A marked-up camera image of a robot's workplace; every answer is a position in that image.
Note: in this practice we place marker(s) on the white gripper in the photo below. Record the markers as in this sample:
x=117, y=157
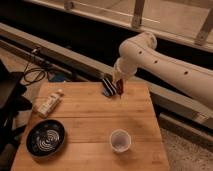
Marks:
x=123, y=69

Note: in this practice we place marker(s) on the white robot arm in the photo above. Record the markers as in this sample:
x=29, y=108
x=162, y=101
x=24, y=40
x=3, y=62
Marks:
x=140, y=52

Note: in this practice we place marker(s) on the black patterned ceramic bowl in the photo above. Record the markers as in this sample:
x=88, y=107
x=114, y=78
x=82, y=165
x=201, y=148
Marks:
x=45, y=138

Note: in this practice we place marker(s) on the blue object on floor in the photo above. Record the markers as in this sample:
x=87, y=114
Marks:
x=59, y=77

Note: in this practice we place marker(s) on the clear plastic cup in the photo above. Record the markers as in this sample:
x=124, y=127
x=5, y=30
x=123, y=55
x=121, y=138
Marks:
x=120, y=141

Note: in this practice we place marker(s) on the white plastic bottle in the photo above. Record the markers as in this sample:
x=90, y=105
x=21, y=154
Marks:
x=50, y=103

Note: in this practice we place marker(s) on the black chair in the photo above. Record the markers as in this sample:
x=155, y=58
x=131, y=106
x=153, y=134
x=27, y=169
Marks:
x=12, y=102

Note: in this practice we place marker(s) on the grey metal rail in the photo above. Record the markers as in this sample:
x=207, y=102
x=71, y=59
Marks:
x=178, y=103

